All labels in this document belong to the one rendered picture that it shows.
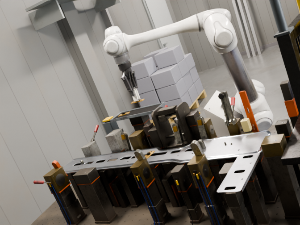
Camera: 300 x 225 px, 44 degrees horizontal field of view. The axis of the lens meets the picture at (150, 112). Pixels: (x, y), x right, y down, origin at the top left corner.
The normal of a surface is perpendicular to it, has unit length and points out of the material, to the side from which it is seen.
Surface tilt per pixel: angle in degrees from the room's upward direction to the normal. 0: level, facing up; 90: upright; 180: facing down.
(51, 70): 90
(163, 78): 90
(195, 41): 90
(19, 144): 90
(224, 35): 104
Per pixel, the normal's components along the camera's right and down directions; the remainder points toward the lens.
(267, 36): -0.39, 0.38
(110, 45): -0.15, 0.30
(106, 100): 0.85, -0.22
